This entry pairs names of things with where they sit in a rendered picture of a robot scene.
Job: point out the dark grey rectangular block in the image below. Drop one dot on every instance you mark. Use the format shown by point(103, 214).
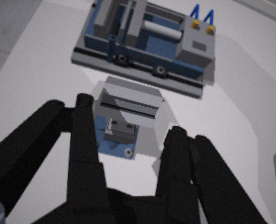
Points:
point(129, 102)

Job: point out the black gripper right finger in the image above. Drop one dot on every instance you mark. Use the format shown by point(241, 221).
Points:
point(185, 159)

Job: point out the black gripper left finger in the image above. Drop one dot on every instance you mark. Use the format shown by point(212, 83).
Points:
point(23, 151)

